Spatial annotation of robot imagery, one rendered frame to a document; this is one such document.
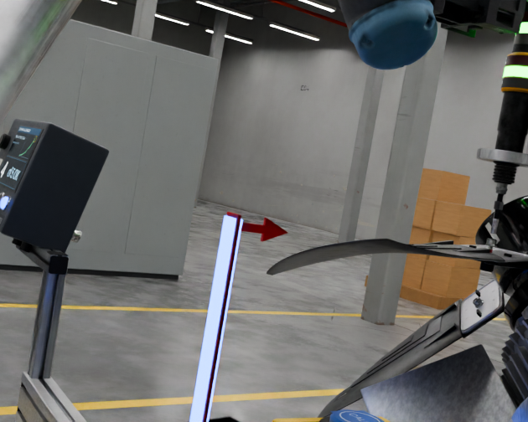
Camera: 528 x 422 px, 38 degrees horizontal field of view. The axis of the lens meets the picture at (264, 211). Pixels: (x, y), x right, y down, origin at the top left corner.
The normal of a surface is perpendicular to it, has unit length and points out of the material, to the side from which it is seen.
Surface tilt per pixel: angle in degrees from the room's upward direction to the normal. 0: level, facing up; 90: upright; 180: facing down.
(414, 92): 90
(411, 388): 55
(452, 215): 90
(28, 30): 85
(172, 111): 90
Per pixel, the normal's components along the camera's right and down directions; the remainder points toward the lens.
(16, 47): 0.75, 0.07
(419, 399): -0.24, -0.58
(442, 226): -0.79, -0.11
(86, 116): 0.59, 0.15
